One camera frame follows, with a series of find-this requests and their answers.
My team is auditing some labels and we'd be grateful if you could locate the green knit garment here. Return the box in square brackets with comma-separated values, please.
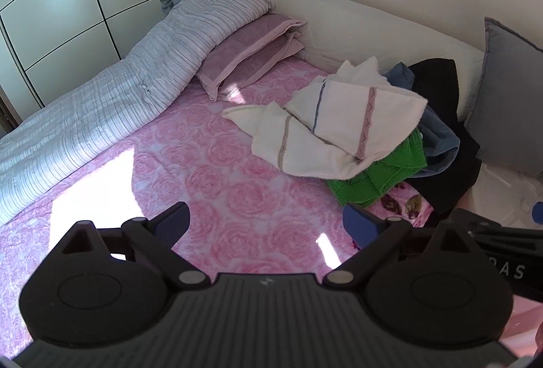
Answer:
[326, 128, 428, 208]

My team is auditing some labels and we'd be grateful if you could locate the grey striped quilt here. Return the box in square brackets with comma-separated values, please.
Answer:
[0, 0, 276, 225]

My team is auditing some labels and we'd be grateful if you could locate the black cloth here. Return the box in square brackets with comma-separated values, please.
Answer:
[409, 58, 482, 216]

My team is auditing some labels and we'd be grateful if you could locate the pink leaf print cloth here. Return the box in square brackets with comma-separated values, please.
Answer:
[369, 179, 435, 229]

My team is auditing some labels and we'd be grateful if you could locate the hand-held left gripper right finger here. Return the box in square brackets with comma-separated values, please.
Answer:
[323, 204, 475, 290]

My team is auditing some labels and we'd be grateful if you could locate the grey cushion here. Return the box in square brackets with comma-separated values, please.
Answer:
[464, 17, 543, 178]

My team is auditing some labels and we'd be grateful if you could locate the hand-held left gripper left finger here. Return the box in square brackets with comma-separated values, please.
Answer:
[63, 202, 209, 291]

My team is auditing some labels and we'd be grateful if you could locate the blue cloth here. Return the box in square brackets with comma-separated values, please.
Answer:
[384, 63, 461, 178]

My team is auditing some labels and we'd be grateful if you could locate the pink rose bedsheet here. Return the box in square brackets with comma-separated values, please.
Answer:
[0, 54, 437, 356]

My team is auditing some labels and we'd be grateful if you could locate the white padded headboard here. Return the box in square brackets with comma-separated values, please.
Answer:
[229, 0, 488, 123]

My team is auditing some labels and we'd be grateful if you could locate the pink pillow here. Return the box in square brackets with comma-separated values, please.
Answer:
[197, 14, 308, 91]
[212, 33, 307, 101]

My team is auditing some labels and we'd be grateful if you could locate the white striped cloth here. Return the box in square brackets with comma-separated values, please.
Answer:
[221, 56, 428, 179]

